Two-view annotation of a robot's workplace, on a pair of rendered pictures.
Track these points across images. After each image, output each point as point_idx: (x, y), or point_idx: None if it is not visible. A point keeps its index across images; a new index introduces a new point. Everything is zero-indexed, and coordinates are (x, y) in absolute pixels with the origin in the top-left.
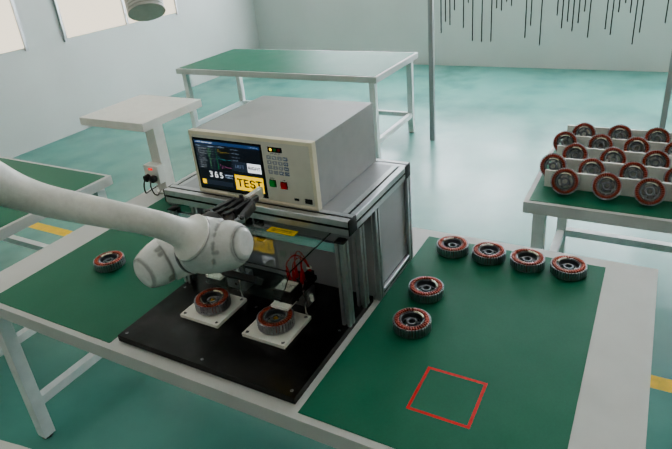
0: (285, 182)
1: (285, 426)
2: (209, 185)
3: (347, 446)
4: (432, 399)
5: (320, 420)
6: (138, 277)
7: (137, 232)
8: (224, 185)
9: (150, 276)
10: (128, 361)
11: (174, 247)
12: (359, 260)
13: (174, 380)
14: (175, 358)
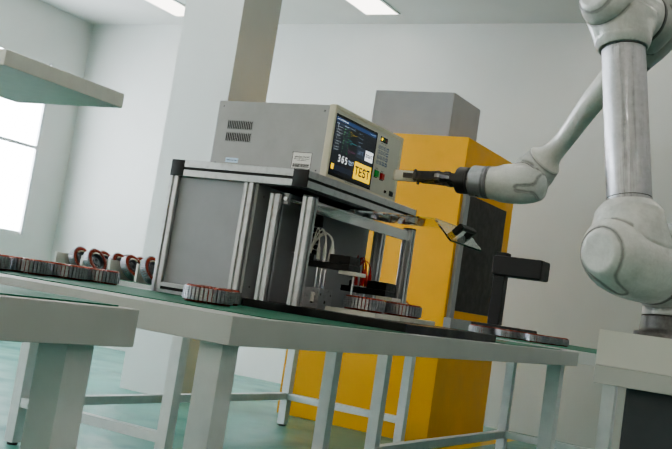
0: (382, 173)
1: (505, 358)
2: (333, 172)
3: (525, 355)
4: None
5: (511, 344)
6: (541, 189)
7: (575, 141)
8: (345, 173)
9: (547, 187)
10: (431, 346)
11: (557, 162)
12: (381, 261)
13: (459, 350)
14: (443, 332)
